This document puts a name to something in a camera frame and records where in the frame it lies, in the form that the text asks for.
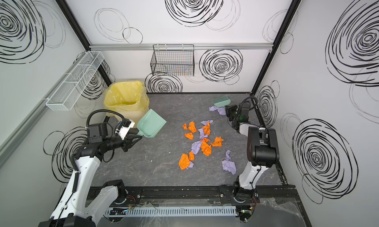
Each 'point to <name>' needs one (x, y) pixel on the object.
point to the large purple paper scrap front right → (229, 165)
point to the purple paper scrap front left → (196, 146)
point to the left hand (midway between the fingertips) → (139, 135)
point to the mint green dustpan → (150, 124)
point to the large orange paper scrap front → (184, 161)
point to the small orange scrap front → (191, 156)
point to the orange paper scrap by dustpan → (218, 141)
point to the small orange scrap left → (189, 135)
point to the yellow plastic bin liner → (126, 95)
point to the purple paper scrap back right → (221, 110)
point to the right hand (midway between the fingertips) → (224, 105)
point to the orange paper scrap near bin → (192, 127)
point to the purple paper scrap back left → (205, 122)
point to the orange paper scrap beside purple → (206, 148)
